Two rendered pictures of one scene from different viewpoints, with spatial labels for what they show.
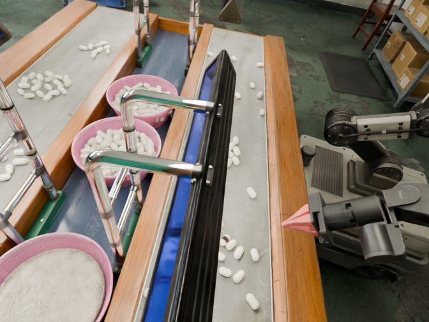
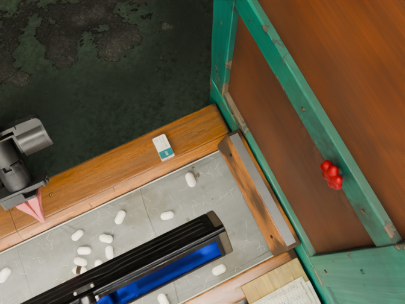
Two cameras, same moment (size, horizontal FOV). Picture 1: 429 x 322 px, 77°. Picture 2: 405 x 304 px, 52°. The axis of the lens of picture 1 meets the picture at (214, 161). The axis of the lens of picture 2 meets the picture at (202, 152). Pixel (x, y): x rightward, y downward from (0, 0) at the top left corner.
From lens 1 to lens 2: 39 cm
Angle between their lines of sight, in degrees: 51
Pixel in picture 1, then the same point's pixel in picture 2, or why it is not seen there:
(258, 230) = (49, 244)
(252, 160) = not seen: outside the picture
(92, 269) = not seen: outside the picture
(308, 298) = (91, 174)
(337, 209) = (14, 178)
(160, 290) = (181, 265)
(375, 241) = (37, 140)
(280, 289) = (97, 198)
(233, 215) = (45, 278)
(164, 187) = not seen: outside the picture
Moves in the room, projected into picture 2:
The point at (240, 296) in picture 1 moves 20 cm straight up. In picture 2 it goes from (121, 228) to (103, 218)
